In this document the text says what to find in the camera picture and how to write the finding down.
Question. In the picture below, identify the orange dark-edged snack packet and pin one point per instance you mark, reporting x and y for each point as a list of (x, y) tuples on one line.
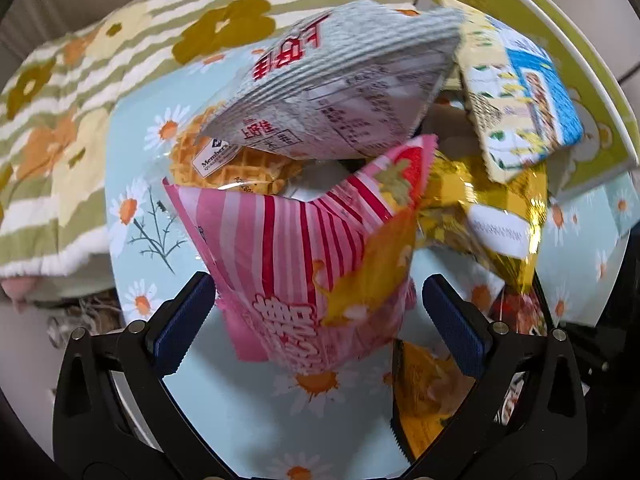
[(425, 395)]

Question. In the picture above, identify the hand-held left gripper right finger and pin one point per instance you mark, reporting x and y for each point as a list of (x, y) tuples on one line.
[(452, 325)]

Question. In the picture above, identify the yellow blue snack packet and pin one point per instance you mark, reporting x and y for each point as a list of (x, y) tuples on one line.
[(505, 125)]

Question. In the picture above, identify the clear waffle packet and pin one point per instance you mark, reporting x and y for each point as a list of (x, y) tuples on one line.
[(190, 145)]

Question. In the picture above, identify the white grey snack packet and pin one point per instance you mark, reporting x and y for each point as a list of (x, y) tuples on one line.
[(340, 75)]

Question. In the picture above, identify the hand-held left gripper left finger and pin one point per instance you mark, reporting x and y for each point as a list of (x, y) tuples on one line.
[(185, 325)]

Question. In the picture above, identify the red snack packet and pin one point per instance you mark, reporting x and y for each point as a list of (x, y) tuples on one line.
[(520, 310)]

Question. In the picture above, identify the green striped flower blanket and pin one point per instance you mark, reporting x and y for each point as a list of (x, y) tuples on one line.
[(75, 135)]

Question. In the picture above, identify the gold foil snack packet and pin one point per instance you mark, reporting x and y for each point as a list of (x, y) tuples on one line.
[(450, 195)]

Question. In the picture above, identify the green storage box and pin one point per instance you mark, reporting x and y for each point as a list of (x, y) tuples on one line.
[(590, 85)]

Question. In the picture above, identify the pink snack packet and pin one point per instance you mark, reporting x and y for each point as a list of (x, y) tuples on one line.
[(280, 240)]

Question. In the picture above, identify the pink cloth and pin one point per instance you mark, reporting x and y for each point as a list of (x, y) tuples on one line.
[(15, 292)]

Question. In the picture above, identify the light blue daisy tablecloth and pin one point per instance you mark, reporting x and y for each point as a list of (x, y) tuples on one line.
[(250, 410)]

